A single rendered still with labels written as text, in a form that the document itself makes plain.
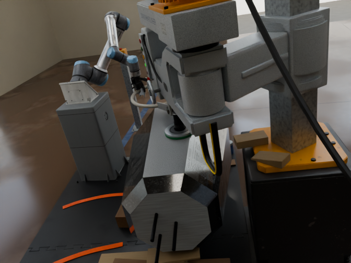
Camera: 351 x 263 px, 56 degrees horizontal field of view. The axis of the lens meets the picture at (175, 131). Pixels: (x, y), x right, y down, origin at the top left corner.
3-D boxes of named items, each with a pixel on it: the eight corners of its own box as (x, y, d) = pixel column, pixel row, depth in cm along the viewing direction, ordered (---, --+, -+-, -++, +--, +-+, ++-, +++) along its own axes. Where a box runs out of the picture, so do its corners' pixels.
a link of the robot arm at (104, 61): (84, 79, 339) (115, 11, 324) (100, 84, 350) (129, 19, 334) (88, 83, 327) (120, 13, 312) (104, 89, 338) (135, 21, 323)
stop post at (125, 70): (148, 123, 456) (129, 46, 407) (145, 130, 438) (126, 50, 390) (134, 125, 459) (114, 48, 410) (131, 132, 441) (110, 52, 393)
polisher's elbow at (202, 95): (206, 97, 162) (200, 58, 154) (234, 105, 148) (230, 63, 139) (175, 111, 153) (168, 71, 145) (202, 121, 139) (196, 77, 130)
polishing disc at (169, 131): (200, 123, 230) (199, 122, 230) (188, 138, 214) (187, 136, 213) (173, 122, 240) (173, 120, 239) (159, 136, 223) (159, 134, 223)
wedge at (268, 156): (290, 160, 187) (290, 153, 185) (281, 169, 181) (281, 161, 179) (259, 152, 200) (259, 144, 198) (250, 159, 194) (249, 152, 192)
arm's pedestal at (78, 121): (75, 184, 349) (47, 112, 311) (94, 159, 392) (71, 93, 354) (118, 183, 336) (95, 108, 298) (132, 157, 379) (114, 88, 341)
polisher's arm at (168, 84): (237, 146, 152) (226, 40, 130) (190, 160, 148) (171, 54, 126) (190, 98, 216) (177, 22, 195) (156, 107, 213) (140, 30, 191)
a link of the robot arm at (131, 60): (133, 54, 285) (138, 56, 277) (137, 67, 291) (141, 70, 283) (124, 57, 281) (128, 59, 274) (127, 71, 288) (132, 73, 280)
